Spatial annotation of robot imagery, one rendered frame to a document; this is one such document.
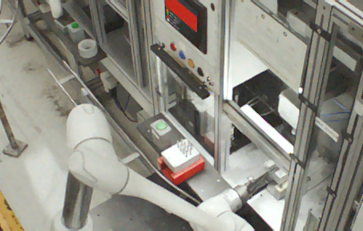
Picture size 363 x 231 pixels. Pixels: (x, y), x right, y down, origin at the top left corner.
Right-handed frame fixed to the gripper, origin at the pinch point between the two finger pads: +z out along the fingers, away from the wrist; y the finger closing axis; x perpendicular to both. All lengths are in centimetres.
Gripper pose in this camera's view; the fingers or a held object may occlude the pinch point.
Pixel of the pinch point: (275, 171)
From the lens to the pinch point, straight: 227.4
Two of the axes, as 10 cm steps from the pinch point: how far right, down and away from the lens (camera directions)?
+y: 0.3, -6.7, -7.4
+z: 7.7, -4.5, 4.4
